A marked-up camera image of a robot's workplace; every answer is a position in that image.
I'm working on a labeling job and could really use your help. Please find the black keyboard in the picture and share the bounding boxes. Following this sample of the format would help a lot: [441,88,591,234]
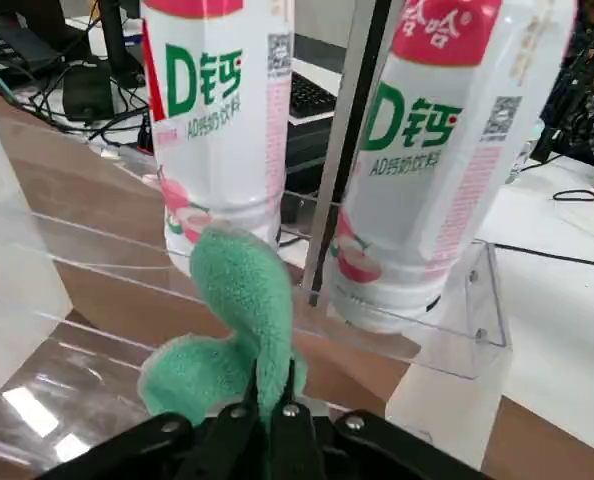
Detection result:
[287,71,339,124]

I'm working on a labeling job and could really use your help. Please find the white milk drink bottle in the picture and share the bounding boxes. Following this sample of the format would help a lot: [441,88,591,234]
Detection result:
[139,0,297,275]
[325,0,581,337]

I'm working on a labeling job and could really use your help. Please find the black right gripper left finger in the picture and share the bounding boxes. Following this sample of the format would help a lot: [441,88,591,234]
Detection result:
[46,368,269,480]

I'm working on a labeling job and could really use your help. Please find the green cloth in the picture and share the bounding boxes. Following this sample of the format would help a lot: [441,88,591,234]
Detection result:
[139,224,309,436]

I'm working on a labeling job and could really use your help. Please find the clear acrylic shelf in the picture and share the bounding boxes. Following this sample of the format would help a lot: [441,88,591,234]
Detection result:
[0,0,586,480]

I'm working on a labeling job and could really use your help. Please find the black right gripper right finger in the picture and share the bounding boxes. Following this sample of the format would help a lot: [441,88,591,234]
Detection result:
[269,357,484,480]

